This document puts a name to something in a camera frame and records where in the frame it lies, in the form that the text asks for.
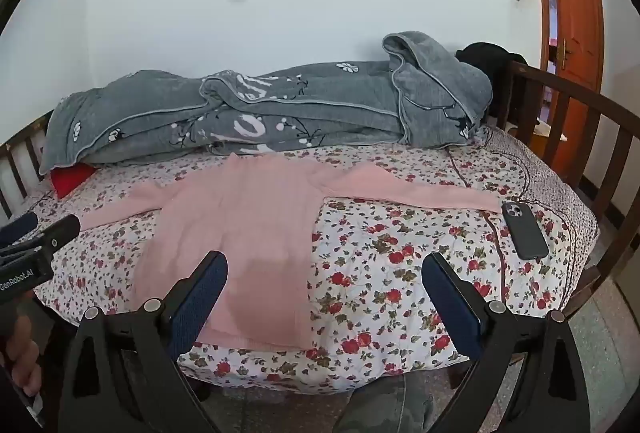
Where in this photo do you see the dark wooden bed frame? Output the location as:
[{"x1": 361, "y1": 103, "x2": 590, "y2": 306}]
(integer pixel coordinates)
[{"x1": 0, "y1": 53, "x2": 640, "y2": 394}]

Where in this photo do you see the orange wooden door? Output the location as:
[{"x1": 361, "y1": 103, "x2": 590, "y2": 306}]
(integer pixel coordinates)
[{"x1": 525, "y1": 0, "x2": 606, "y2": 98}]

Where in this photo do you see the grey floral blanket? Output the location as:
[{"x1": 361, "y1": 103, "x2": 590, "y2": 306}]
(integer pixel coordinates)
[{"x1": 39, "y1": 30, "x2": 493, "y2": 174}]

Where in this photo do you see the person's camouflage trouser leg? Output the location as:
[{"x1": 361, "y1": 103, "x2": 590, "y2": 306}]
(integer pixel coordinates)
[{"x1": 332, "y1": 375, "x2": 436, "y2": 433}]

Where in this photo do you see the person's left hand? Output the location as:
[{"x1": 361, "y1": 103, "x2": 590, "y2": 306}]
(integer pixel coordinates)
[{"x1": 0, "y1": 313, "x2": 42, "y2": 398}]

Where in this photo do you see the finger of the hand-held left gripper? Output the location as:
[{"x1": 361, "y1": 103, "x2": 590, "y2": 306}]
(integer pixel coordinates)
[
  {"x1": 20, "y1": 214, "x2": 82, "y2": 260},
  {"x1": 0, "y1": 212, "x2": 40, "y2": 248}
]

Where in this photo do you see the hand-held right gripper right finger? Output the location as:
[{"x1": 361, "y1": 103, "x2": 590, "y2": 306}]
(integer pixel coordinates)
[{"x1": 421, "y1": 252, "x2": 593, "y2": 433}]

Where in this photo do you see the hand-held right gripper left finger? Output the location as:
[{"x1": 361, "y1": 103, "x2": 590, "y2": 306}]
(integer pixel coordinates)
[{"x1": 59, "y1": 250, "x2": 229, "y2": 433}]

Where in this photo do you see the pink knit sweater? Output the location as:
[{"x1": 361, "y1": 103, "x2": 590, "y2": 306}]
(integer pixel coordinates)
[{"x1": 80, "y1": 153, "x2": 511, "y2": 351}]

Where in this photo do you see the black garment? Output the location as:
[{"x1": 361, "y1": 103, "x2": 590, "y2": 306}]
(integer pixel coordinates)
[{"x1": 455, "y1": 42, "x2": 528, "y2": 124}]

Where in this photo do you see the yellow cardboard box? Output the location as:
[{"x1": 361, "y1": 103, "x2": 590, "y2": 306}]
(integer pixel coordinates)
[{"x1": 530, "y1": 123, "x2": 567, "y2": 154}]

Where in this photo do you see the red pillow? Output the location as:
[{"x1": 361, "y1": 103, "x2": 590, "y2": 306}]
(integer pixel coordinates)
[{"x1": 50, "y1": 163, "x2": 97, "y2": 200}]

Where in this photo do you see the floral bed sheet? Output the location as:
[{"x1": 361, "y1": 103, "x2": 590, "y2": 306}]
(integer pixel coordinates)
[{"x1": 30, "y1": 128, "x2": 601, "y2": 394}]

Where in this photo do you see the black smartphone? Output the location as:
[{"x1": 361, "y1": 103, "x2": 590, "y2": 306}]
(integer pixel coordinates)
[{"x1": 501, "y1": 201, "x2": 549, "y2": 261}]

